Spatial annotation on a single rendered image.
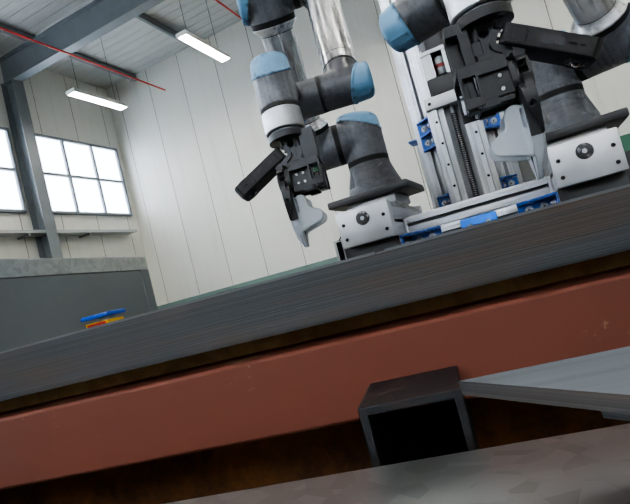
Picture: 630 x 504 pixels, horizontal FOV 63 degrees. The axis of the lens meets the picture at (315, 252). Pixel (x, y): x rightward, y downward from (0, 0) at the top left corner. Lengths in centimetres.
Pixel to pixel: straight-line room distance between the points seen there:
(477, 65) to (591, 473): 53
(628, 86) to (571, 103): 967
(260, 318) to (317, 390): 5
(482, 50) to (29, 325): 101
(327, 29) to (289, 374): 95
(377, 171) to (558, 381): 124
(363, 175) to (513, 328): 113
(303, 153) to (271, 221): 1106
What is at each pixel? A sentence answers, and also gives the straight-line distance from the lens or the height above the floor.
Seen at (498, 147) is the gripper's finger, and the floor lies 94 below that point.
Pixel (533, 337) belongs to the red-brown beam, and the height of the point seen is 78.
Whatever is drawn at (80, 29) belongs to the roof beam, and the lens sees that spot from 1177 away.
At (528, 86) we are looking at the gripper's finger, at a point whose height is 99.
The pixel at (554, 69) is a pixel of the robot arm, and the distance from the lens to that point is 139.
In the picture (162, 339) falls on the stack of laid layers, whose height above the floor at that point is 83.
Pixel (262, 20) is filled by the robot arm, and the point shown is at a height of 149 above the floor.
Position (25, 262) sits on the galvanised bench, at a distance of 128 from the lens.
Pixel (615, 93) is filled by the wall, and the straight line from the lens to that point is 1098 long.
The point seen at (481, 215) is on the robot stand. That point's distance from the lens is 132.
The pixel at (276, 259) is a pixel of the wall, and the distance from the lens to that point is 1196.
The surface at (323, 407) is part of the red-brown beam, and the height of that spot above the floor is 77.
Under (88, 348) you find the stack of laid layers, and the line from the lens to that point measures 38.
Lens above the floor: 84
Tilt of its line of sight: 3 degrees up
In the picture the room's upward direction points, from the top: 15 degrees counter-clockwise
